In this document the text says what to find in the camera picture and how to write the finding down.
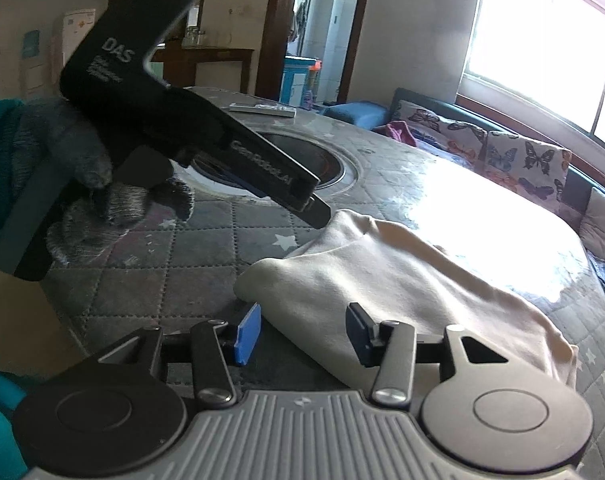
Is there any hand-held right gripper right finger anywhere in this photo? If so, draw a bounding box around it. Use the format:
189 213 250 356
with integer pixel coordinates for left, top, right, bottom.
345 302 508 408

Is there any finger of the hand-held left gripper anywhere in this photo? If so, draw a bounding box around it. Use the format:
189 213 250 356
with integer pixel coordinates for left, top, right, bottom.
297 195 333 229

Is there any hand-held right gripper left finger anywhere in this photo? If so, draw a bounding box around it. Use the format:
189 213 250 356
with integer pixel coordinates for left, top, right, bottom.
97 302 262 408

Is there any cream sweatshirt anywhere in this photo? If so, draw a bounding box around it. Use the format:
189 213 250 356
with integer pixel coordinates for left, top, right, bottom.
232 209 578 390

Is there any person's left hand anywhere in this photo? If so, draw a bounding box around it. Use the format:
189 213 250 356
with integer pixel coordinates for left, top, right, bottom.
12 97 196 268

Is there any round black induction cooktop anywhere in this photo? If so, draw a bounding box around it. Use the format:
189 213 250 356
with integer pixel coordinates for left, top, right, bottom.
190 130 353 196

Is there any white refrigerator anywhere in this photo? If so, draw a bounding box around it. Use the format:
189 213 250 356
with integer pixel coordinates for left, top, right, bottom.
47 7 98 101

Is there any pink cloth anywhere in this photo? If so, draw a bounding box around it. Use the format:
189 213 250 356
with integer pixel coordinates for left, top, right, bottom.
375 121 418 148

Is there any white remote control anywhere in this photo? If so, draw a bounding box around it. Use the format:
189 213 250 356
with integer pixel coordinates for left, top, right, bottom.
228 102 296 118

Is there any blue cabinet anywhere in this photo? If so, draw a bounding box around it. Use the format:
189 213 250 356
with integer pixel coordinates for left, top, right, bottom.
282 57 318 108

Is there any butterfly print pillow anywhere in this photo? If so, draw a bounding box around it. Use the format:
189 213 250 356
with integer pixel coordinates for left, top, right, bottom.
483 130 572 203
390 100 488 161

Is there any hanging grey towel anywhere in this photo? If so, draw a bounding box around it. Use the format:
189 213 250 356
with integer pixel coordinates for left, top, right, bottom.
288 2 304 41

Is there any window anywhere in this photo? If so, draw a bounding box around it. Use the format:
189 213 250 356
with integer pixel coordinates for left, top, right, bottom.
455 0 605 148

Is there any dark wooden door frame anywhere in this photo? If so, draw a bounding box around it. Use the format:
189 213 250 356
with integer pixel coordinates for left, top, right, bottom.
255 0 376 106

